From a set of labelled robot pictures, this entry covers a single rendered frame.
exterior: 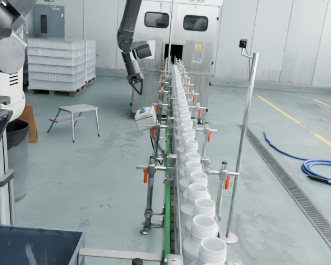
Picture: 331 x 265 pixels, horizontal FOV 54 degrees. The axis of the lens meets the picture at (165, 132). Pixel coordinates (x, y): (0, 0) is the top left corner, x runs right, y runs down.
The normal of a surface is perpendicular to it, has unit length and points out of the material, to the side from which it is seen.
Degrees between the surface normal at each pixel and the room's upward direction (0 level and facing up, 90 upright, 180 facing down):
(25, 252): 90
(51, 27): 90
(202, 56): 90
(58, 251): 90
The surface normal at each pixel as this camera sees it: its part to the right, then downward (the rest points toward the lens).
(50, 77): 0.03, 0.29
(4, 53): 0.89, 0.20
